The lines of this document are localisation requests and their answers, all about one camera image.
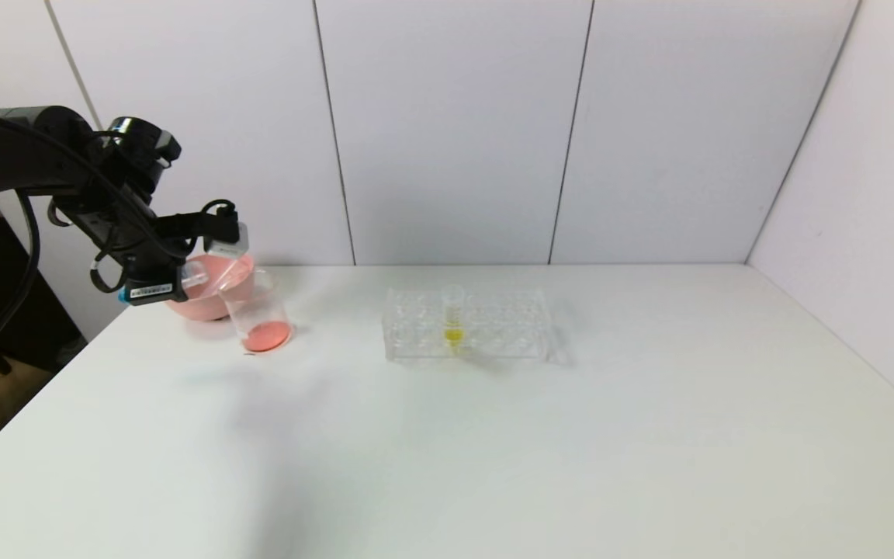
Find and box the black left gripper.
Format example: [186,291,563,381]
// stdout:
[118,252,210,307]

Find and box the test tube with blue pigment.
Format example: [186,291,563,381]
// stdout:
[116,260,213,305]

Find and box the test tube with yellow pigment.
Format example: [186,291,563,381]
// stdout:
[442,284,466,352]

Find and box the clear acrylic test tube rack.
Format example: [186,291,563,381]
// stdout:
[383,287,570,364]

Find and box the pink plastic bowl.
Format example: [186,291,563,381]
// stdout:
[164,254,256,321]

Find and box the clear glass beaker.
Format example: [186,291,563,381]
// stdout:
[220,268,295,356]

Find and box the black background furniture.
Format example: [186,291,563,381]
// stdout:
[0,221,85,375]

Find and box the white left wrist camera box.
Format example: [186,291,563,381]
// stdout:
[200,200,251,260]

